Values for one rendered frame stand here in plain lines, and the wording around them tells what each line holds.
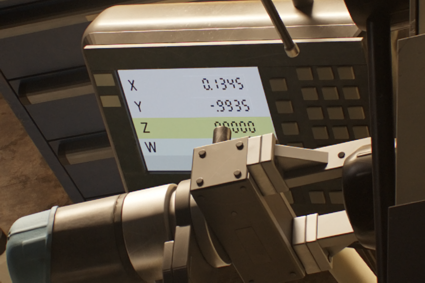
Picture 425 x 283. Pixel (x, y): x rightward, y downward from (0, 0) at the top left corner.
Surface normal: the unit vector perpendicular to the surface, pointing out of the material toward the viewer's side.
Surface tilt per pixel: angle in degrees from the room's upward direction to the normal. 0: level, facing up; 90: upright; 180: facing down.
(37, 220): 12
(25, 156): 0
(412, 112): 0
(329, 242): 90
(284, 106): 71
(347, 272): 52
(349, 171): 25
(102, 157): 90
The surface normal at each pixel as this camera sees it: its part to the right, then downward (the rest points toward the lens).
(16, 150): -0.37, -0.64
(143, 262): -0.14, 0.60
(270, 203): 0.93, -0.21
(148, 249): -0.23, 0.34
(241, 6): -0.25, -0.86
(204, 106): -0.41, 0.51
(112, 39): -0.43, -0.43
